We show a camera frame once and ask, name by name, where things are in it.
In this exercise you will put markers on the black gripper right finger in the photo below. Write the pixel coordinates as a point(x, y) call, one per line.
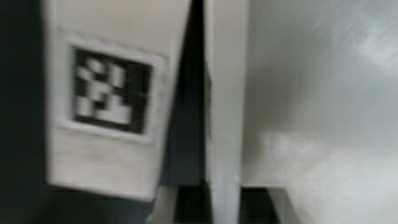
point(262, 200)

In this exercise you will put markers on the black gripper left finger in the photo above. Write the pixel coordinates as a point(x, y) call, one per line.
point(180, 205)

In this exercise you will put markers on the white table leg far left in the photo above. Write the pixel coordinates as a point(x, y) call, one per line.
point(114, 44)

